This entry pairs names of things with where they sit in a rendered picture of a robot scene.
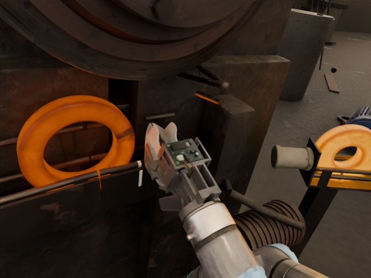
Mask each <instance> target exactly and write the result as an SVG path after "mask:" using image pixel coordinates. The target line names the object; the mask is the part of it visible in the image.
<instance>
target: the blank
mask: <svg viewBox="0 0 371 278"><path fill-rule="evenodd" d="M316 145H317V146H318V148H319V149H320V151H321V153H322V154H321V157H320V160H319V162H318V165H317V167H333V168H347V169H362V170H371V130H370V129H368V128H366V127H364V126H361V125H355V124H348V125H341V126H337V127H335V128H333V129H331V130H329V131H327V132H325V133H324V134H323V135H322V136H321V137H320V138H319V139H318V140H317V141H316ZM349 146H355V147H357V151H356V153H355V155H354V156H353V157H352V158H350V159H348V160H346V161H341V162H338V161H334V157H335V155H336V153H337V152H338V151H339V150H341V149H343V148H345V147H349ZM332 173H333V174H340V175H355V176H365V175H363V174H348V173H334V172H332ZM330 180H332V181H338V182H344V181H351V180H343V179H330Z"/></svg>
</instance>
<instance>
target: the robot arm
mask: <svg viewBox="0 0 371 278"><path fill-rule="evenodd" d="M160 144H161V145H162V146H160ZM198 145H200V147H201V148H202V150H203V151H204V153H205V157H203V156H202V154H201V152H200V151H199V149H198ZM211 160H212V159H211V158H210V156H209V155H208V153H207V151H206V150H205V148H204V146H203V145H202V143H201V142H200V140H199V138H198V137H196V138H195V140H194V141H193V139H192V138H190V139H187V140H181V141H178V140H177V127H176V125H175V123H173V122H170V123H169V125H168V126H167V127H166V128H165V129H163V128H162V127H160V126H158V125H156V124H154V123H150V124H149V125H148V127H147V130H146V136H145V155H144V162H145V167H146V169H147V171H148V172H149V174H150V176H151V179H152V180H156V181H157V183H158V184H159V189H162V190H165V192H166V193H169V194H167V195H166V196H165V197H163V198H160V199H159V203H160V208H161V210H162V211H180V213H179V216H180V219H181V221H182V223H184V225H183V227H184V229H185V231H186V233H187V236H186V238H187V240H188V241H190V242H191V244H192V246H193V248H194V251H195V253H196V255H197V257H198V259H199V261H200V263H201V264H200V265H199V266H198V267H197V268H196V269H195V270H193V271H192V272H190V273H189V275H188V276H187V278H329V277H327V276H325V275H323V274H321V273H319V272H317V271H315V270H313V269H310V268H308V267H306V266H304V265H302V264H300V263H299V262H298V260H297V258H296V256H295V254H294V253H293V252H291V251H290V249H289V248H288V247H287V246H286V245H284V244H280V243H276V244H271V245H264V246H261V247H259V248H258V249H255V250H251V249H250V248H249V246H248V244H247V243H246V241H245V239H244V237H243V236H242V234H241V232H240V231H239V229H238V227H237V226H236V223H235V221H234V219H233V218H232V216H231V215H230V213H229V211H228V210H227V208H226V206H225V204H223V203H221V201H220V199H219V197H218V196H219V195H220V194H221V193H222V192H221V190H220V188H219V187H218V185H217V183H216V182H215V180H214V178H213V177H212V175H211V174H210V172H209V170H208V168H207V167H208V165H209V163H210V162H211ZM170 192H171V193H170Z"/></svg>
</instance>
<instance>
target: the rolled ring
mask: <svg viewBox="0 0 371 278"><path fill-rule="evenodd" d="M80 121H95V122H99V123H101V124H103V125H105V126H107V127H109V128H110V129H111V131H112V134H113V143H112V146H111V149H110V151H109V152H108V154H107V155H106V157H105V158H104V159H103V160H102V161H100V162H99V163H98V164H96V165H95V166H93V167H91V168H89V169H86V170H83V171H79V172H63V171H60V170H57V169H54V168H53V167H51V166H49V165H48V164H47V163H46V162H45V160H44V158H43V154H44V149H45V146H46V144H47V142H48V140H49V139H50V138H51V137H52V136H53V135H54V134H55V133H56V132H57V131H58V130H60V129H61V128H63V127H65V126H67V125H69V124H72V123H75V122H80ZM134 147H135V135H134V130H133V128H132V125H131V123H130V122H129V120H128V119H127V118H126V117H125V115H124V114H123V113H122V112H121V111H120V110H119V109H118V108H117V107H116V106H115V105H114V104H112V103H111V102H109V101H107V100H105V99H102V98H99V97H94V96H90V95H73V96H68V97H63V98H60V99H56V100H54V101H52V102H50V103H48V104H46V105H44V106H42V107H41V108H40V109H38V110H37V111H36V112H35V113H33V115H32V116H31V117H30V118H28V120H27V121H26V122H25V124H24V125H23V127H22V129H21V131H20V133H19V136H18V140H17V155H18V162H19V166H20V170H21V171H22V173H23V175H24V177H25V178H26V180H27V181H28V182H29V183H30V184H31V185H33V186H34V187H38V186H42V185H45V184H49V183H53V182H56V181H59V180H63V179H67V178H71V177H75V176H77V175H81V174H85V173H89V172H92V171H95V170H96V171H97V172H98V177H96V178H101V177H103V176H106V175H103V176H99V171H98V170H99V169H104V168H109V167H114V166H117V165H122V164H127V163H129V162H130V160H131V157H132V155H133V151H134ZM107 175H110V174H107ZM92 179H95V178H92ZM92 179H88V180H92Z"/></svg>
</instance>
